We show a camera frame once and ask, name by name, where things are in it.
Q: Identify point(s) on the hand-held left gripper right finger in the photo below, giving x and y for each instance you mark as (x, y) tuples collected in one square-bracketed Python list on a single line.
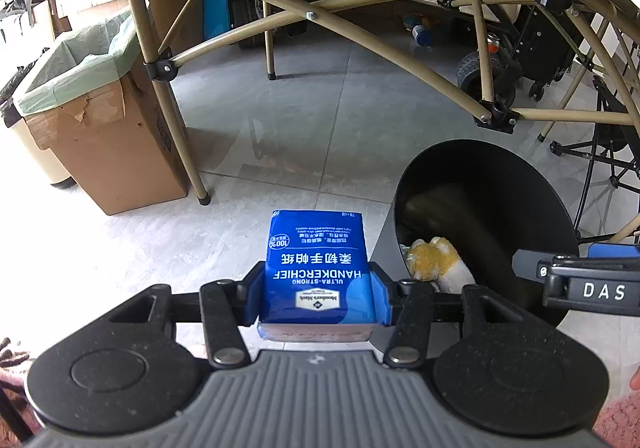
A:
[(381, 300)]

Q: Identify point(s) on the black round bin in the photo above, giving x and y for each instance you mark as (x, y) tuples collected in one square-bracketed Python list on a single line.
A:
[(500, 167)]

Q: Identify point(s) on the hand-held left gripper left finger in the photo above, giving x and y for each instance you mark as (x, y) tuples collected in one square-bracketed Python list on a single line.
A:
[(256, 298)]

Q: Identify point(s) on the yellow white paw plush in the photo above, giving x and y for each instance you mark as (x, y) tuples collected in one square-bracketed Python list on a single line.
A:
[(430, 260)]

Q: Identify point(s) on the pink fluffy rug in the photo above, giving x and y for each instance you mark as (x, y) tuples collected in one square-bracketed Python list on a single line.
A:
[(620, 423)]

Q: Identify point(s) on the cardboard box with green liner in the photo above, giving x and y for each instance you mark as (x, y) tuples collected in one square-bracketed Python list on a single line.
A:
[(125, 137)]

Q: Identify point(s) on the blue flat board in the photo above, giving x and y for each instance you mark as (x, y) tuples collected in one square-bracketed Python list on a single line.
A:
[(217, 7)]

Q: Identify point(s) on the blue white bottle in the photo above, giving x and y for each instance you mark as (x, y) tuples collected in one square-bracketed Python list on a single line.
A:
[(422, 35)]

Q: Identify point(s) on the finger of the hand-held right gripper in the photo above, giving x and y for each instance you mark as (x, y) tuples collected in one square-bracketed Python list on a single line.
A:
[(530, 264), (615, 250)]

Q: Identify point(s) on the folding table leg frame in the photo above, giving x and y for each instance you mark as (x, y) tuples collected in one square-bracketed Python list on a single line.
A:
[(161, 69)]

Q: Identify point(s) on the beige bin with black liner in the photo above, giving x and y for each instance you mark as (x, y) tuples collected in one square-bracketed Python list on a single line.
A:
[(30, 142)]

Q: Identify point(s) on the blue tissue pack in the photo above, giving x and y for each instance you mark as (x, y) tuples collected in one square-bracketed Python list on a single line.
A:
[(320, 268)]

